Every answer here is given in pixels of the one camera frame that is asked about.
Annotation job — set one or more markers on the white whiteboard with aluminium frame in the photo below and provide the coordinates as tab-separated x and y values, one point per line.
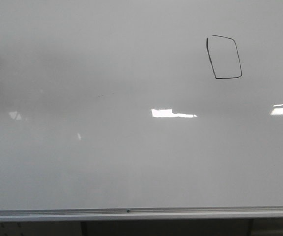
141	109

